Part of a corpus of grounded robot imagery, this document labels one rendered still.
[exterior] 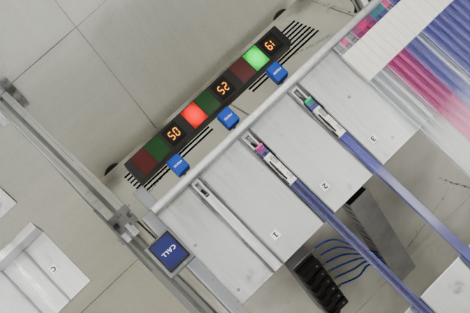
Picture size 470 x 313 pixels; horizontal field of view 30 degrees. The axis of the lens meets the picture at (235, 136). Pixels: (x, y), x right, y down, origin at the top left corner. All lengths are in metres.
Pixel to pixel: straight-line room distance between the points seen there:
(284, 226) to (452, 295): 0.27
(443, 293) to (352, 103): 0.33
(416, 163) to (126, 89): 0.72
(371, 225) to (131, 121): 0.70
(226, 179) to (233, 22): 0.87
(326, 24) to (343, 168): 0.72
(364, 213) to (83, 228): 0.78
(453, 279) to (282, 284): 0.44
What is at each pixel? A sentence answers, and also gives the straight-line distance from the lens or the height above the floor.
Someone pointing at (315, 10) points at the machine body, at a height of 0.16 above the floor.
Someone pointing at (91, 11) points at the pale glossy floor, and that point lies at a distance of 2.02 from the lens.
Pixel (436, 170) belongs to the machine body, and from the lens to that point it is 1.87.
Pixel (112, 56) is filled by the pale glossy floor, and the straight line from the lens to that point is 2.07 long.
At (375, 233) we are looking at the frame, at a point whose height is 0.66.
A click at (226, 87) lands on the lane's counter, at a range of 1.43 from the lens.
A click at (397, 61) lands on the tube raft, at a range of 1.45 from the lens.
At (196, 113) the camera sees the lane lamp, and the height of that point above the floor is 0.65.
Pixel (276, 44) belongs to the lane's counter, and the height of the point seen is 0.66.
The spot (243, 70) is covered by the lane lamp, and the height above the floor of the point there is 0.66.
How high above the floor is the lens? 1.82
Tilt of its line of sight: 52 degrees down
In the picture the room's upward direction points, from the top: 123 degrees clockwise
